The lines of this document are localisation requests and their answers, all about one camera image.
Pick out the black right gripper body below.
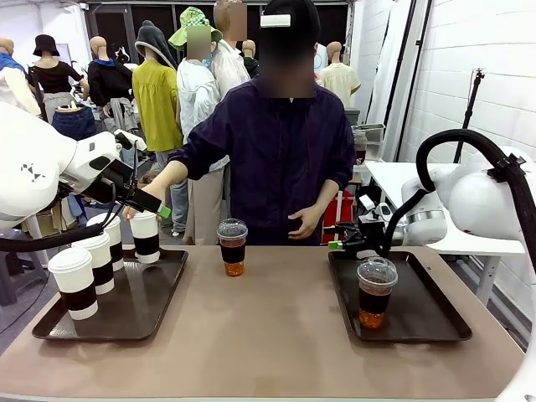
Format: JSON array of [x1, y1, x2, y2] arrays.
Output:
[[354, 220, 389, 255]]

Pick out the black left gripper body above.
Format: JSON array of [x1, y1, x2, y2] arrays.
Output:
[[82, 156, 142, 207]]

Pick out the white paper cup black sleeve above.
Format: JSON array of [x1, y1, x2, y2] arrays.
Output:
[[46, 246, 100, 322], [85, 212, 126, 272], [128, 209, 162, 265], [70, 231, 116, 296]]

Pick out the clear plastic iced coffee cup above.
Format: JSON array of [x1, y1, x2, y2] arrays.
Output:
[[215, 218, 250, 278], [356, 256, 399, 330]]

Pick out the person's right forearm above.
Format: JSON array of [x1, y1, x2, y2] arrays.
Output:
[[156, 160, 190, 190]]

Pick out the person's left forearm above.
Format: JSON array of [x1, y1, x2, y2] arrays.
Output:
[[314, 178, 340, 215]]

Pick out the dark brown serving tray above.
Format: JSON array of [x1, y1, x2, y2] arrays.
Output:
[[32, 250, 190, 342], [327, 250, 474, 343]]

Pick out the person's right hand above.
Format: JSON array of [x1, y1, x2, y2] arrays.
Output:
[[122, 174, 169, 222]]

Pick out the person's left hand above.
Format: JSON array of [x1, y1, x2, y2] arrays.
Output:
[[287, 205, 325, 241]]

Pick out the mannequin legs in blue jeans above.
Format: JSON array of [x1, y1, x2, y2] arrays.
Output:
[[51, 101, 98, 142]]

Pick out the mannequin in yellow shirt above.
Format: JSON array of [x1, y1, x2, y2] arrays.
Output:
[[131, 19, 190, 235]]

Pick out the person in navy jacket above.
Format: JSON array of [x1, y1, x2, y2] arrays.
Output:
[[167, 49, 358, 247]]

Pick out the mannequin in black sweater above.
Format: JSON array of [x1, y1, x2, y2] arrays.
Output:
[[86, 35, 140, 135]]

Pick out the mannequin with black hat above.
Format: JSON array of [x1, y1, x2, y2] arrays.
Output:
[[27, 33, 91, 125]]

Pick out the mannequin in blue white jacket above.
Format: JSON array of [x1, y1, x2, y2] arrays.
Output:
[[0, 37, 42, 116]]

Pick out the mannequin in cream shirt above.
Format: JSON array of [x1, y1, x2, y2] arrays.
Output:
[[317, 40, 363, 111]]

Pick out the black tripod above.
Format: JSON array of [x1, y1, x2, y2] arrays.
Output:
[[452, 68, 487, 165]]

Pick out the tall mannequin in white shirt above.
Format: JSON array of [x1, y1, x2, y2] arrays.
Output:
[[210, 0, 253, 100]]

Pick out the black light stand pole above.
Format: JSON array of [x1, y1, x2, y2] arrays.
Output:
[[384, 0, 433, 161]]

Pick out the mannequin in dark green top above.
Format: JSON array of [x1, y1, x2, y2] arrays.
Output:
[[241, 39, 261, 80]]

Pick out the black beanie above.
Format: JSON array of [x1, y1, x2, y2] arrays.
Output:
[[255, 0, 322, 54]]

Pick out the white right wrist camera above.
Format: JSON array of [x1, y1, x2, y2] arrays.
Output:
[[357, 193, 394, 222]]

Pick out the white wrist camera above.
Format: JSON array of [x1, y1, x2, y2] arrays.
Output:
[[114, 129, 148, 152], [357, 193, 394, 222]]

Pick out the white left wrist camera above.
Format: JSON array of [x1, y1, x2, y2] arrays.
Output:
[[114, 129, 148, 152]]

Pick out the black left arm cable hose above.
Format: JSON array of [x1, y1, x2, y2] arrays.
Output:
[[0, 223, 105, 253]]

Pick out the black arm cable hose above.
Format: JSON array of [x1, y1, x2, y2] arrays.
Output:
[[384, 128, 533, 257], [0, 223, 105, 253]]

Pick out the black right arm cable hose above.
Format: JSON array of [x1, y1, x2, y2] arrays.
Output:
[[384, 128, 533, 257]]

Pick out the white head-mounted camera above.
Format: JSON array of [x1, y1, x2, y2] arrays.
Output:
[[260, 13, 291, 29]]

